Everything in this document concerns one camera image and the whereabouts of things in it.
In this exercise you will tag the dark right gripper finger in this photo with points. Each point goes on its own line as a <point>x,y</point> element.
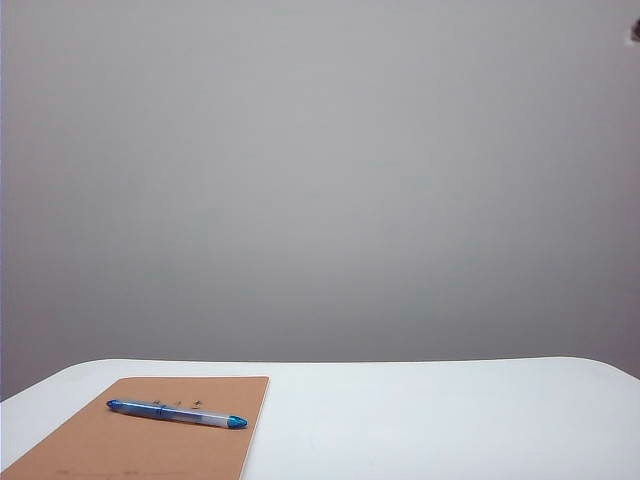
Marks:
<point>636,29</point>

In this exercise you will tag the blue transparent ballpoint pen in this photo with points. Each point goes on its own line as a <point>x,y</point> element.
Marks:
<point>175,413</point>

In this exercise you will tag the brown kraft cover notebook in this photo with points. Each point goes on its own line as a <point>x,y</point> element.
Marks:
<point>150,445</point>

